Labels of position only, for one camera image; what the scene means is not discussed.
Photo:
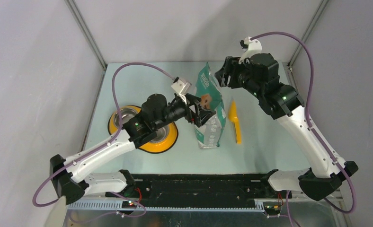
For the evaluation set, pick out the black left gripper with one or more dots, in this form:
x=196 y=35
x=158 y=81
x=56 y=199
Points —
x=200 y=115

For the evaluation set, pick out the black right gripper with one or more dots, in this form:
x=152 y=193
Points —
x=231 y=68

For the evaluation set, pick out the green white pet food bag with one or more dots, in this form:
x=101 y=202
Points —
x=208 y=89

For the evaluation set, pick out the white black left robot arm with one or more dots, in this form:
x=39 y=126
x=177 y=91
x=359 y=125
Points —
x=74 y=177

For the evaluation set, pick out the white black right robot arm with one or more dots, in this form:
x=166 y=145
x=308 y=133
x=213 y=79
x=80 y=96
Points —
x=259 y=75

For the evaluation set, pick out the yellow double pet bowl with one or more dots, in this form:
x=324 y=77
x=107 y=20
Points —
x=154 y=142

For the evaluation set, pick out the yellow plastic scoop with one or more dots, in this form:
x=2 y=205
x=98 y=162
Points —
x=233 y=117

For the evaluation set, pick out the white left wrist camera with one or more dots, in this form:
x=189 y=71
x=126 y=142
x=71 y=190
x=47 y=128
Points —
x=181 y=87

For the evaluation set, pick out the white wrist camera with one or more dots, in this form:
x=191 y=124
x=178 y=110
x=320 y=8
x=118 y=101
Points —
x=250 y=47
x=181 y=87

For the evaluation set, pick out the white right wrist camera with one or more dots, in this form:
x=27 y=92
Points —
x=250 y=47

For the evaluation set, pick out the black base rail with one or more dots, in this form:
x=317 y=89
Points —
x=197 y=190

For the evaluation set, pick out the aluminium frame rail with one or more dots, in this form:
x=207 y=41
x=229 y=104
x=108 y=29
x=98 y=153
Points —
x=109 y=204

